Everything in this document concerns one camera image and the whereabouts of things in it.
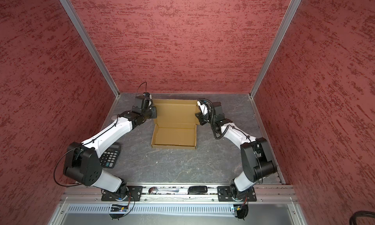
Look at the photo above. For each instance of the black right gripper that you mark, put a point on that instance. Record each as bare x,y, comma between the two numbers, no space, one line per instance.
200,118

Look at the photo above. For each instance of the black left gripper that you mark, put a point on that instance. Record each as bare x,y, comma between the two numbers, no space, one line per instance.
154,115

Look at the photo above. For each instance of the brown cardboard box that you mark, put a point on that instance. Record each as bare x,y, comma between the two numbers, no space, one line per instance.
176,124

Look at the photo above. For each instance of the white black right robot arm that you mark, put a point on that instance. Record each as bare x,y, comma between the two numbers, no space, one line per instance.
257,163

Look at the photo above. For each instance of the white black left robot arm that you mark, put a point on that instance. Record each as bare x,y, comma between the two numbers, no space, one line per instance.
82,160

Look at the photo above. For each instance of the black calculator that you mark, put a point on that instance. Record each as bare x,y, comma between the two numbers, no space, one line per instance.
110,156

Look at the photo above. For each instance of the black car key fob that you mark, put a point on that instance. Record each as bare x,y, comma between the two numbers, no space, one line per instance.
197,190

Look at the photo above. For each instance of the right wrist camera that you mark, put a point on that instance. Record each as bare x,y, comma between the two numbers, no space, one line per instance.
208,107

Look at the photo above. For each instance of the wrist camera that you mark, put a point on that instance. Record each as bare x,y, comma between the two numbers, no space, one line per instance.
208,107
143,101

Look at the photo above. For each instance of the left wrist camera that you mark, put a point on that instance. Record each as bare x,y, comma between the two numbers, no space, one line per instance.
143,101

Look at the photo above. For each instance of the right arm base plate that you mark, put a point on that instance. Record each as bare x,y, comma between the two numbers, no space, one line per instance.
231,194

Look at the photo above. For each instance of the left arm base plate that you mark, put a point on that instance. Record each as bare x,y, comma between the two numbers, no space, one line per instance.
123,194

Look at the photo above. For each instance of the aluminium front rail frame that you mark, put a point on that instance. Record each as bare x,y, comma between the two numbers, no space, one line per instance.
174,199

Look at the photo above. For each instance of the aluminium corner post left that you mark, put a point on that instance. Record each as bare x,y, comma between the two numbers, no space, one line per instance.
79,26

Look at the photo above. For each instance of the aluminium corner post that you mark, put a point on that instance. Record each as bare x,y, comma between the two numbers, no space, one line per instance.
79,26
287,19

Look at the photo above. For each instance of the aluminium corner post right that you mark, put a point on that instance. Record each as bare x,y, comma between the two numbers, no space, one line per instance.
287,19

